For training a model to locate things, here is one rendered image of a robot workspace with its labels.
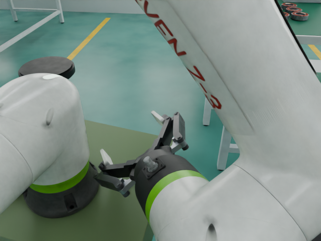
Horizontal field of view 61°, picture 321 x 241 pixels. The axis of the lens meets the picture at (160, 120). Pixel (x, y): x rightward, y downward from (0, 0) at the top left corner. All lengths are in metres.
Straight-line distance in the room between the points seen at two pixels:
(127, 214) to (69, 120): 0.23
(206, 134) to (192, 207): 1.84
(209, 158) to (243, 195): 1.65
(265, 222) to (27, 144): 0.30
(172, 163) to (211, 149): 1.62
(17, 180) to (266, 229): 0.30
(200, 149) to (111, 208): 1.44
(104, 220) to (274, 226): 0.37
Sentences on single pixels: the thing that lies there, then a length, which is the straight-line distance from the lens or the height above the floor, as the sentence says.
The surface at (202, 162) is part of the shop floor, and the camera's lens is 1.87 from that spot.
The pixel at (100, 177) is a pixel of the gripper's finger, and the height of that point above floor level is 0.93.
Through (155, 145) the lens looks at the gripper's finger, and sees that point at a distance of 0.47.
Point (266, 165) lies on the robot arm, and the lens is 0.27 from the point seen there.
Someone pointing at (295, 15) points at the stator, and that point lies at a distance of 2.21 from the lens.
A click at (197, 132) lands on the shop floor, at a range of 2.11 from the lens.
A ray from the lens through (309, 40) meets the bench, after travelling 1.94.
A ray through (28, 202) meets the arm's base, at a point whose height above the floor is 0.87.
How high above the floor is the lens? 1.30
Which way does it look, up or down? 36 degrees down
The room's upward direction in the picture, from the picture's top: straight up
